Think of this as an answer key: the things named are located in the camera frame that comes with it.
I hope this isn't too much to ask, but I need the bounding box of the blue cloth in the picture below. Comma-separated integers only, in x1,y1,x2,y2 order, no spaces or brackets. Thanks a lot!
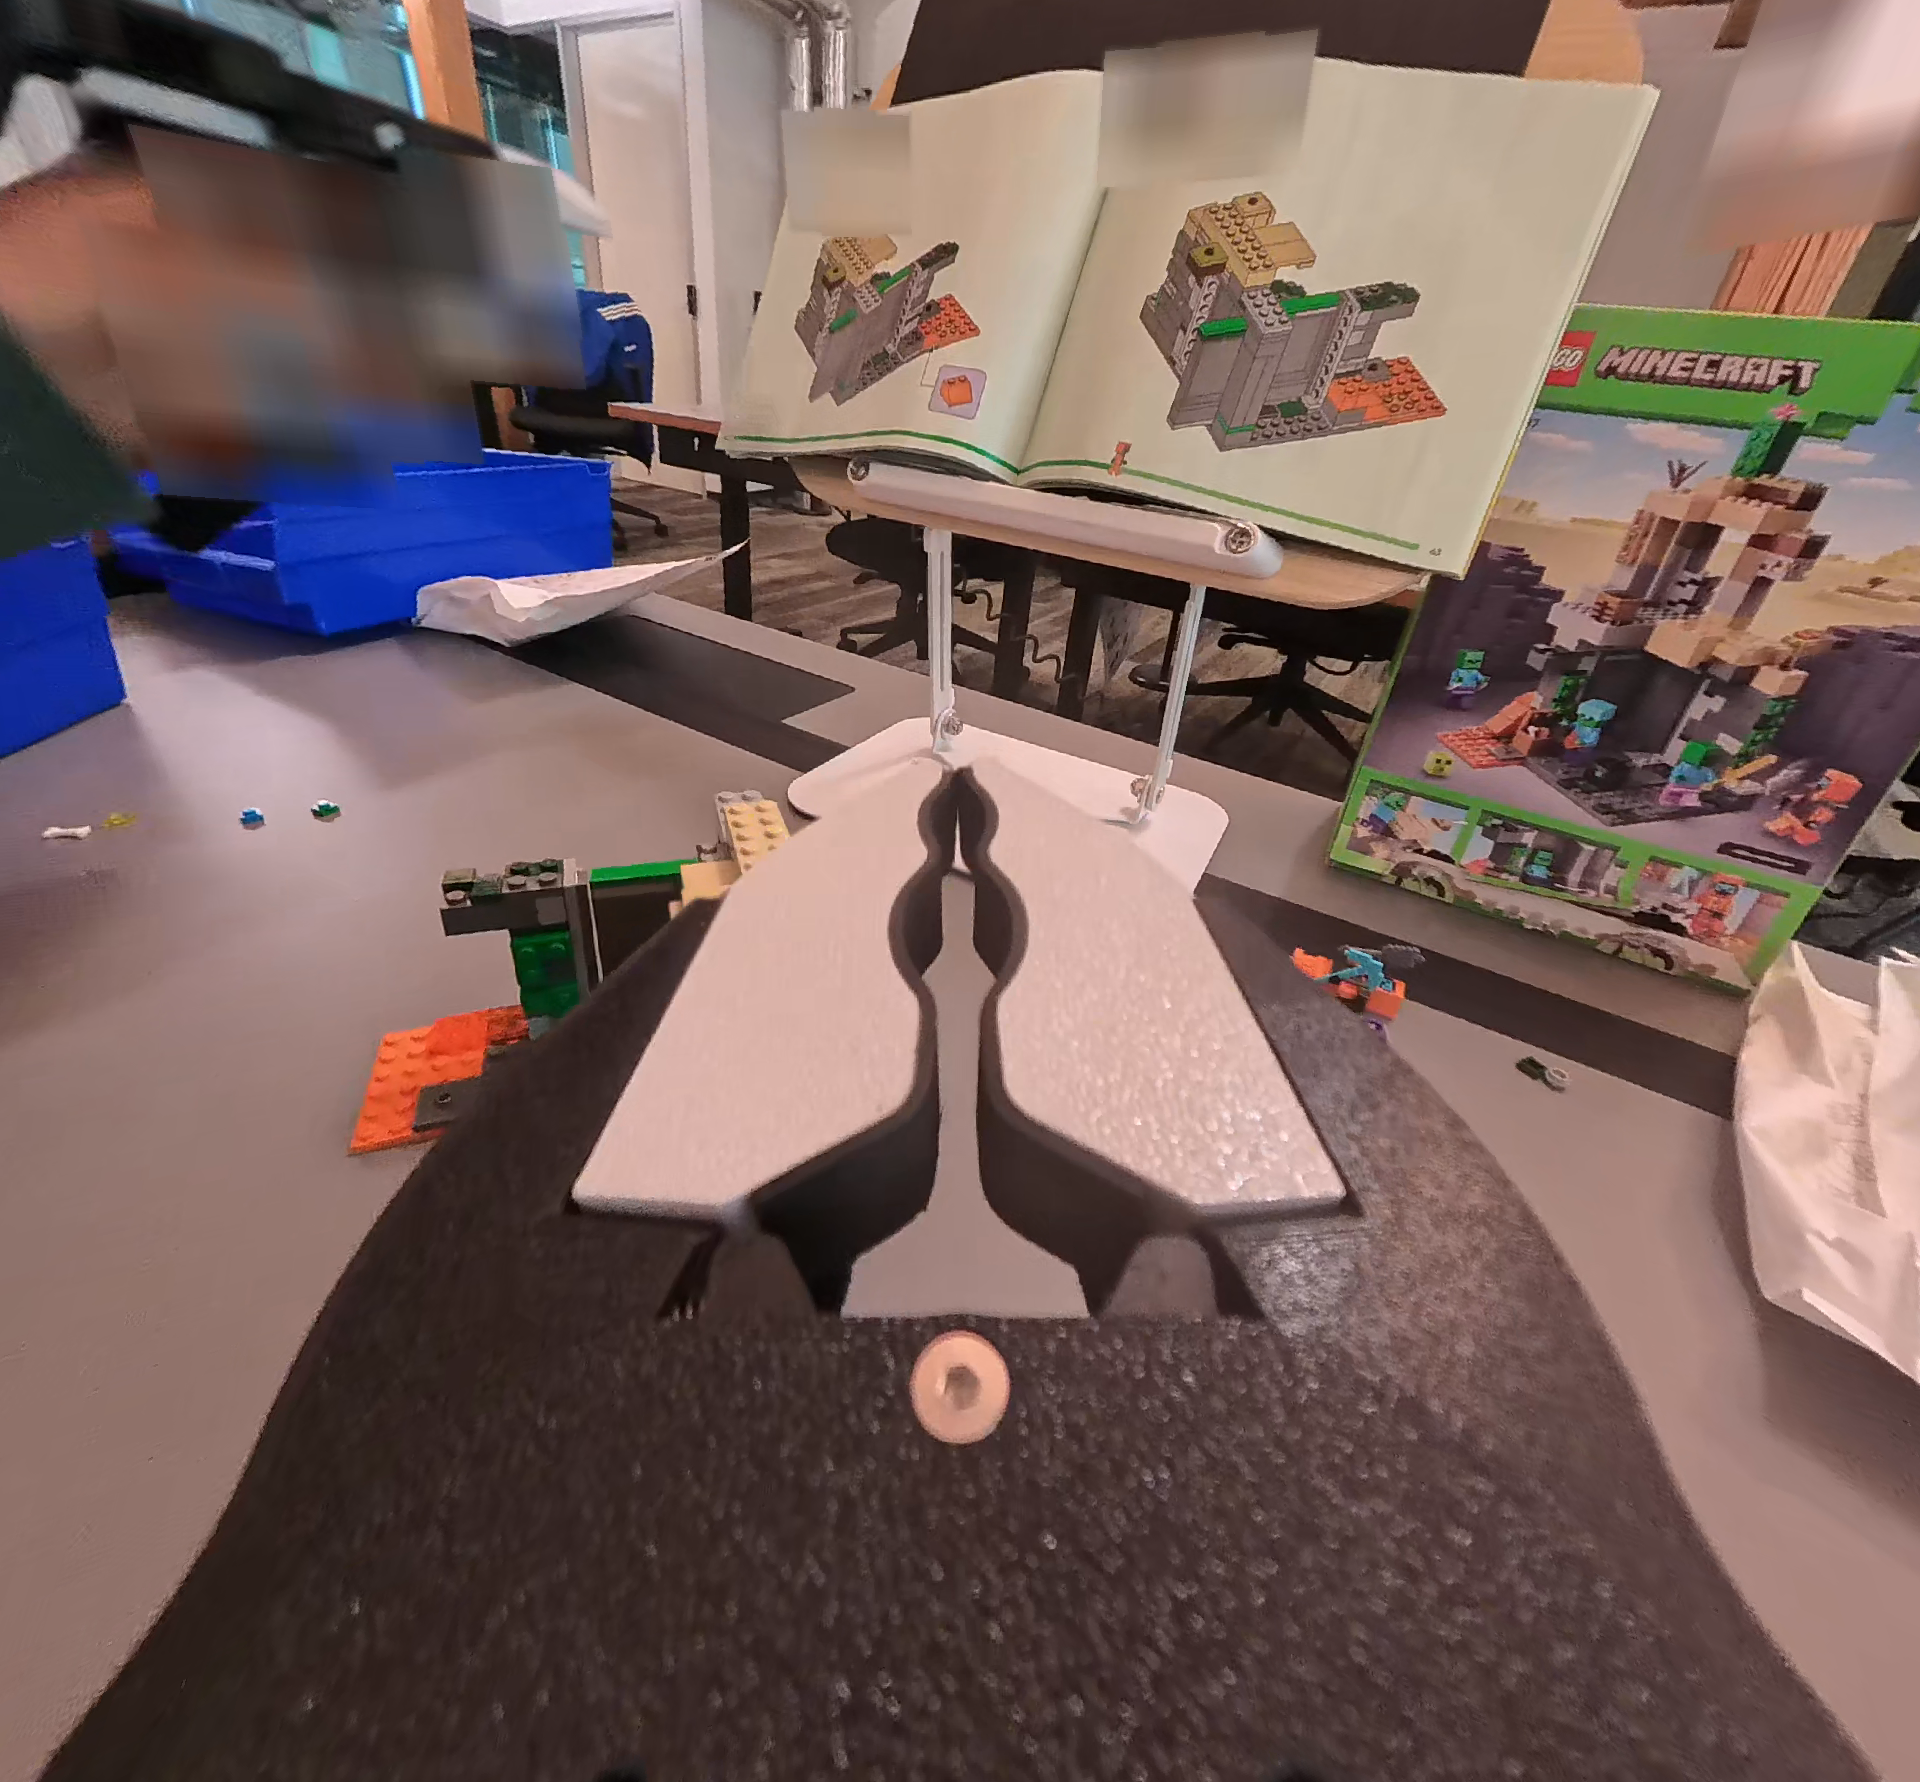
575,290,659,400

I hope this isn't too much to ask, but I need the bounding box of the person's left forearm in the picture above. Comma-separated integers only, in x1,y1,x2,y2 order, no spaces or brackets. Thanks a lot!
0,312,158,561

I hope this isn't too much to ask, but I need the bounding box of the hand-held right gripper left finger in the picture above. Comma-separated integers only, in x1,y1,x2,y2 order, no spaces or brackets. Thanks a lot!
570,761,965,1214

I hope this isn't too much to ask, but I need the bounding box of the crumpled white paper bag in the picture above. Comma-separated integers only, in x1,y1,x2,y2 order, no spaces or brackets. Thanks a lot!
1731,943,1920,1363
412,541,752,646

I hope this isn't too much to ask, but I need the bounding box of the brown top office desk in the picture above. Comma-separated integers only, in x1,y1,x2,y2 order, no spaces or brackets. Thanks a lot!
607,398,842,621

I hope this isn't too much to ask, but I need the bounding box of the white door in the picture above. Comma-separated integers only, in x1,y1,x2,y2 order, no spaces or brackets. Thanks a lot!
576,13,707,420

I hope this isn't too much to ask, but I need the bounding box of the black office chair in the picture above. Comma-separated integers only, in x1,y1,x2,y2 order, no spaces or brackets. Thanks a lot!
509,379,669,547
832,522,1036,696
1132,598,1404,763

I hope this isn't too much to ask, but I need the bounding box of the pile of small brick figures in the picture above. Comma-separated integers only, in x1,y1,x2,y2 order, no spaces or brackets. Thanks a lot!
1294,943,1419,1026

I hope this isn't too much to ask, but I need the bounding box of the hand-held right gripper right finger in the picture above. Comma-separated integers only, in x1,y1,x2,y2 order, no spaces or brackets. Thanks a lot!
958,761,1350,1225

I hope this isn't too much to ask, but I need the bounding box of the toy brick set box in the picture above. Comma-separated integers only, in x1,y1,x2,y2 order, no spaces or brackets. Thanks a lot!
1327,303,1920,995

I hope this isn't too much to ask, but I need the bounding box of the brick building model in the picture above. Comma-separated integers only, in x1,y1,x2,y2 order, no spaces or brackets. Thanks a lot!
347,793,796,1158

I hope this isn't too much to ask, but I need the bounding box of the white book stand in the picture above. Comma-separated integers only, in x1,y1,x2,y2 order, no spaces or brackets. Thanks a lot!
783,454,1434,899

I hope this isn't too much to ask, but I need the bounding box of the instruction booklet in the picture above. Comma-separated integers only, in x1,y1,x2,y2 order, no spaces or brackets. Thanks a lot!
716,63,1662,568

